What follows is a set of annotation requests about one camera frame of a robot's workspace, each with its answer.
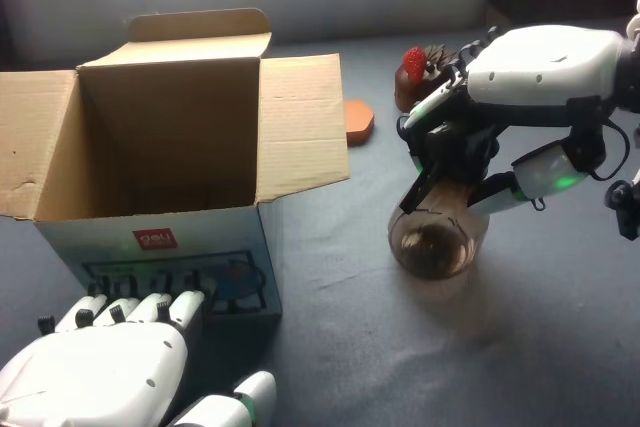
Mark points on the right wrist camera, white bracket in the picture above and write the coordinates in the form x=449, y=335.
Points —
x=627, y=207

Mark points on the open cardboard box, globe print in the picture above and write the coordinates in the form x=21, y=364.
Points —
x=175, y=112

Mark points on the brown transparent glass flask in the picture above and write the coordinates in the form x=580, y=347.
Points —
x=435, y=242

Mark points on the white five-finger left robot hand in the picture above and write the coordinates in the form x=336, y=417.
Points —
x=100, y=372

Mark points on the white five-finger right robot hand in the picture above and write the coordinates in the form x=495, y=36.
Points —
x=540, y=62

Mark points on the chocolate cake toy with strawberry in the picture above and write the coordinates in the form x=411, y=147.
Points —
x=407, y=89

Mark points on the flat brown octagonal block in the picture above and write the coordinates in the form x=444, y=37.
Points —
x=357, y=122

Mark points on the grey-blue table cloth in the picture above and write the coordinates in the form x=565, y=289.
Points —
x=400, y=347

